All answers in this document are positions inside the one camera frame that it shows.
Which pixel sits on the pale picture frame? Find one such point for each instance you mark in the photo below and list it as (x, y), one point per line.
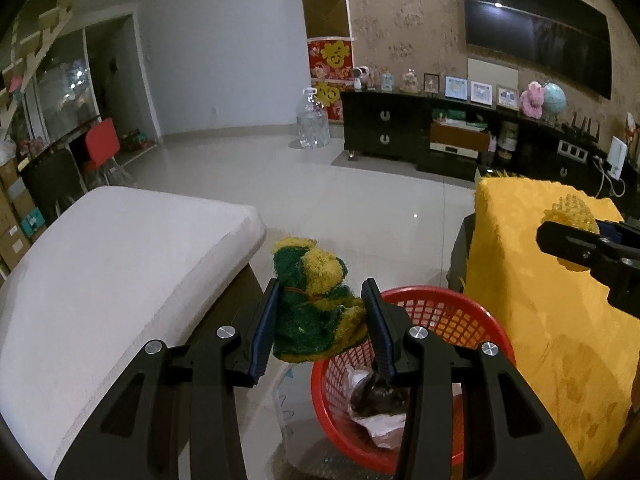
(507, 97)

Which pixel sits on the black wall television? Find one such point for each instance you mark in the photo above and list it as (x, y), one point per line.
(540, 30)

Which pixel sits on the white plastic bag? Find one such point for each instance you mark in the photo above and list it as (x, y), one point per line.
(380, 430)

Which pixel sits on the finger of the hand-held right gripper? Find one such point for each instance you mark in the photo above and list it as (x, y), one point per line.
(620, 234)
(570, 242)

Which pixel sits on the white robot figurine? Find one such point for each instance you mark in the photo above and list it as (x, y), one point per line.
(361, 79)

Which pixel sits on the black router with antennas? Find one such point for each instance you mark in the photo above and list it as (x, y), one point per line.
(581, 134)

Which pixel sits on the small dark photo frame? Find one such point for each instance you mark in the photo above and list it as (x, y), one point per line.
(432, 84)

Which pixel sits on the red festive wall poster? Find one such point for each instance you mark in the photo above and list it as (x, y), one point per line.
(330, 100)
(330, 60)

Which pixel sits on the green boxes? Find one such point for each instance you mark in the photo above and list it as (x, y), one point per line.
(457, 117)

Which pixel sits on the white filled sack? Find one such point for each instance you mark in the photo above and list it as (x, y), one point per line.
(7, 150)

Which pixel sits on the brown cabinet drawer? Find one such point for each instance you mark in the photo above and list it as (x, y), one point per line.
(457, 137)

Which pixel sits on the red plastic mesh basket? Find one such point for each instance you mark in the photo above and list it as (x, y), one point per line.
(450, 320)

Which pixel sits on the black chair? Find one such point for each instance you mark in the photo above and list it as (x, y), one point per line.
(50, 180)

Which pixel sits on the red chair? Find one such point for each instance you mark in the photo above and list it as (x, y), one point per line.
(102, 140)

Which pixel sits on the pale jar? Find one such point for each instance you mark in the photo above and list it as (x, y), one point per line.
(510, 140)

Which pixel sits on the blue picture frame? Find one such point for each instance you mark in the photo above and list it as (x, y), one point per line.
(456, 89)

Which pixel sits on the black television cabinet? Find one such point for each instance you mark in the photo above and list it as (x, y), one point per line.
(370, 127)

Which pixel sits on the glass dome ornament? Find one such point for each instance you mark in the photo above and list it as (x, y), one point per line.
(410, 81)

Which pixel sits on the pink plush toy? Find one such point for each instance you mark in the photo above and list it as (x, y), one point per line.
(532, 100)

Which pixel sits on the dark brown bag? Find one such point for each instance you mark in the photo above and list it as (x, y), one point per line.
(370, 400)

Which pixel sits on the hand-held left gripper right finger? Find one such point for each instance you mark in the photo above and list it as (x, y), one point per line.
(380, 335)

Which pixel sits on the white cushioned bench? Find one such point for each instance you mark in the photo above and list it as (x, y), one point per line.
(125, 260)

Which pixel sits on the glass sliding door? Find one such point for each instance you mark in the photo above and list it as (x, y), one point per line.
(65, 85)

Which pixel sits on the stack of cardboard boxes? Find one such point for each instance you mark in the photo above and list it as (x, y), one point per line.
(17, 220)

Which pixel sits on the beige wall board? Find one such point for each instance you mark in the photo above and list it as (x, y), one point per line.
(492, 69)

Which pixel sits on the white red figurine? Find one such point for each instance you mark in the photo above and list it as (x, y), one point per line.
(632, 132)

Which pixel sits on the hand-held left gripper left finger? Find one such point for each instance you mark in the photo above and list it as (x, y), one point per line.
(262, 340)

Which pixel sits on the clear large water bottle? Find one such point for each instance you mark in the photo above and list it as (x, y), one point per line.
(313, 122)

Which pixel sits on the white upright device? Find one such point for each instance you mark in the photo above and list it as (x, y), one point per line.
(617, 156)

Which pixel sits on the white power strip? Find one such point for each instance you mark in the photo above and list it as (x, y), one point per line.
(573, 149)

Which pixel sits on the green yellow cloth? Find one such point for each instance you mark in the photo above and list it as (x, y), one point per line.
(310, 310)

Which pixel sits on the white picture frame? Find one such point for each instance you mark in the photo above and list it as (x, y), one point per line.
(480, 93)

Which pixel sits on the yellow tablecloth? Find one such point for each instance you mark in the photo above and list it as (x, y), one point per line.
(525, 310)

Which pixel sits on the light blue globe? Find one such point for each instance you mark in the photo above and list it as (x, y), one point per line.
(554, 97)

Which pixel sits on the small teal figurine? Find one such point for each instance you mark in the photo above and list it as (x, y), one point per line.
(387, 82)

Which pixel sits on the wooden wall shelf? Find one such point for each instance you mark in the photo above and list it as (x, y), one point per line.
(35, 45)

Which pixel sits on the colourful toy pile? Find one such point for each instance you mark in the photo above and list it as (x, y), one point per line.
(134, 141)

